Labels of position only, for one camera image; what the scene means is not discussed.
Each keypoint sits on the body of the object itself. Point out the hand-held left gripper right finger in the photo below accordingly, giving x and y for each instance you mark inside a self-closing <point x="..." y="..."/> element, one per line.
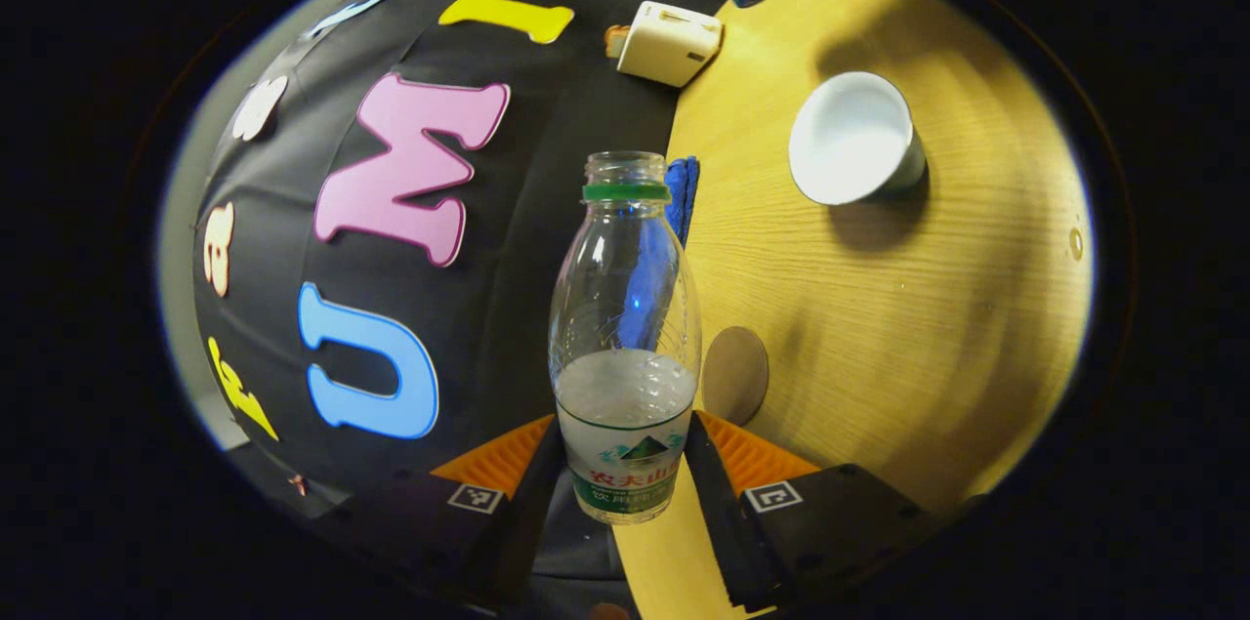
<point x="718" y="513"/>

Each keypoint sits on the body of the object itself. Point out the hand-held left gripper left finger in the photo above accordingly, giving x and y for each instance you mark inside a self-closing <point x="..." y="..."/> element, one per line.
<point x="532" y="522"/>

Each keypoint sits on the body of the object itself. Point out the round brown coaster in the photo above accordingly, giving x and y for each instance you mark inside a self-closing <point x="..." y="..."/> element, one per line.
<point x="734" y="376"/>

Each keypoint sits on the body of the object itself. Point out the clear plastic water bottle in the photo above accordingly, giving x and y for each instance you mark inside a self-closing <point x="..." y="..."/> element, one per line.
<point x="625" y="386"/>

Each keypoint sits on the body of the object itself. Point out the white teacup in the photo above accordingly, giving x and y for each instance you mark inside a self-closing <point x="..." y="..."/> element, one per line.
<point x="850" y="142"/>

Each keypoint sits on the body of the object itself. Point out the white toaster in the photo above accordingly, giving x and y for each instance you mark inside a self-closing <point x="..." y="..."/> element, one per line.
<point x="674" y="44"/>

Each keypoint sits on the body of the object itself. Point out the toast slice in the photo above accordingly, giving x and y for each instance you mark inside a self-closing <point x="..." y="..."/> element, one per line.
<point x="615" y="41"/>

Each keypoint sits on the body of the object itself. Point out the small pink clip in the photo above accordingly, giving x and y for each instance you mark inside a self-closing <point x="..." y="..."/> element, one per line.
<point x="297" y="483"/>

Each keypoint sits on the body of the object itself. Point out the blue folded towel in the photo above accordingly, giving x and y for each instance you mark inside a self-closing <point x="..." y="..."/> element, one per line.
<point x="684" y="200"/>

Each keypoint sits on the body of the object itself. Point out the black backdrop cloth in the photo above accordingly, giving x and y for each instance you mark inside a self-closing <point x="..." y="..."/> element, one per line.
<point x="527" y="210"/>

